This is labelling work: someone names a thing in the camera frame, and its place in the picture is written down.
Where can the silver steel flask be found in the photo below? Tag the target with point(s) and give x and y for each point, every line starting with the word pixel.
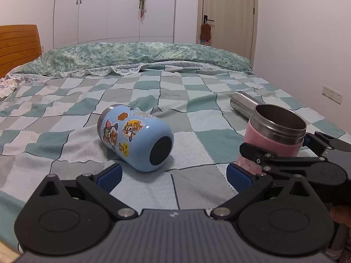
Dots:
pixel 244 101

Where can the green grey checked blanket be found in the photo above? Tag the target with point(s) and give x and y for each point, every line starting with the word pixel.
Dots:
pixel 192 142

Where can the beige door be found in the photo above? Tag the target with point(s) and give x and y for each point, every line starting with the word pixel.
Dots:
pixel 230 13

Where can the blue cartoon sticker cup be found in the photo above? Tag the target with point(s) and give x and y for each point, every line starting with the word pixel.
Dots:
pixel 137 137

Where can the white wardrobe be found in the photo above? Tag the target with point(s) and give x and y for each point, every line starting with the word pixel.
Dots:
pixel 109 11

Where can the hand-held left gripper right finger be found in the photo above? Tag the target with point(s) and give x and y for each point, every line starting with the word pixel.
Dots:
pixel 239 180

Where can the white lace-edged sheet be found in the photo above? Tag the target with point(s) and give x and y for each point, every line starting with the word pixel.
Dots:
pixel 123 70

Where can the hanging plush toy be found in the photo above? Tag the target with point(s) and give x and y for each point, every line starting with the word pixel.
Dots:
pixel 142 2

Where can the pink steel-lined cup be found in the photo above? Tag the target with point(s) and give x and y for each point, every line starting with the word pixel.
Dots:
pixel 270 145

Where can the brown hanging pouch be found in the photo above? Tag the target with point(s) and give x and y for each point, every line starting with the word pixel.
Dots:
pixel 205 33

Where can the person's right hand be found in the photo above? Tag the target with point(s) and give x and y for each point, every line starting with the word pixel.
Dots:
pixel 341 215

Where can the wooden bed frame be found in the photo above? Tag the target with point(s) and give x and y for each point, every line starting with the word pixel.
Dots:
pixel 7 253

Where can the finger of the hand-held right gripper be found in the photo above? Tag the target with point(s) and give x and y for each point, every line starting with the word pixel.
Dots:
pixel 322 142
pixel 270 162

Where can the pale floral pillow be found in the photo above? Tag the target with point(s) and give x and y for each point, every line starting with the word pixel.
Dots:
pixel 7 87

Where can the white wall socket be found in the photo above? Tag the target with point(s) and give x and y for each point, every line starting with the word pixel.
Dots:
pixel 332 94

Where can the wooden headboard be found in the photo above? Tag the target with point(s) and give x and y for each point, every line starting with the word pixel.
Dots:
pixel 17 46

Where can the green floral quilt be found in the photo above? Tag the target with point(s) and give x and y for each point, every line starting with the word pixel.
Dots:
pixel 137 52

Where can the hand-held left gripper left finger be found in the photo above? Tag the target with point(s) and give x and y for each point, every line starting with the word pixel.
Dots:
pixel 111 177

